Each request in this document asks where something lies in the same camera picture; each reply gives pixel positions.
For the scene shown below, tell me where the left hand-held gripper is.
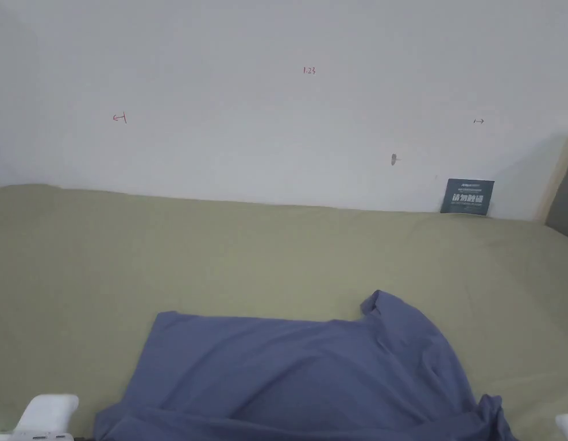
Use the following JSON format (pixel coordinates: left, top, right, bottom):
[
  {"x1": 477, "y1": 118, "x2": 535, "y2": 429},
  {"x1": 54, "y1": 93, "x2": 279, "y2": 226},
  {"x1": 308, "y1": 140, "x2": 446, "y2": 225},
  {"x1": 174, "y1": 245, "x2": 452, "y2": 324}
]
[{"x1": 0, "y1": 393, "x2": 80, "y2": 441}]

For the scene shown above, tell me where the dark blue shirt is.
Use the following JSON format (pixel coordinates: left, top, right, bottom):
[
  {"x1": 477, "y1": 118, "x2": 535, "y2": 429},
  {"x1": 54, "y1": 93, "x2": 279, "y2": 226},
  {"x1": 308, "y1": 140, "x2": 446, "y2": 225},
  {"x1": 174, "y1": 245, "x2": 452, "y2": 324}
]
[{"x1": 93, "y1": 289, "x2": 520, "y2": 441}]

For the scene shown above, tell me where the bed with pale green sheet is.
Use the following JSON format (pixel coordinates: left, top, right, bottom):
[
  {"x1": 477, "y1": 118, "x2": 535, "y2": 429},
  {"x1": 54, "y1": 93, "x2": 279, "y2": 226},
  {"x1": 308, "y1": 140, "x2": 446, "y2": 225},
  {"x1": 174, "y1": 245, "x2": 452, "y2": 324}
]
[{"x1": 0, "y1": 183, "x2": 568, "y2": 441}]

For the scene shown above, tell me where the dark card with white print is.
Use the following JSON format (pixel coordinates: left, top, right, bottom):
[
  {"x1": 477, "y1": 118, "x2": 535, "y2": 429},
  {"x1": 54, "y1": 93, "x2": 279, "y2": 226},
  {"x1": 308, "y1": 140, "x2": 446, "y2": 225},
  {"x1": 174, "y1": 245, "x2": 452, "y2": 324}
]
[{"x1": 439, "y1": 178, "x2": 496, "y2": 215}]

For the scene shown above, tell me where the padded grey headboard, wooden frame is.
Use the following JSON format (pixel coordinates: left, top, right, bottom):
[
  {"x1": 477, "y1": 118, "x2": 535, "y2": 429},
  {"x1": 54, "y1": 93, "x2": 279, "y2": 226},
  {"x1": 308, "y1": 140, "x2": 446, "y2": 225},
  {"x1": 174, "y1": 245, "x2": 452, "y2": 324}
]
[{"x1": 533, "y1": 128, "x2": 568, "y2": 238}]

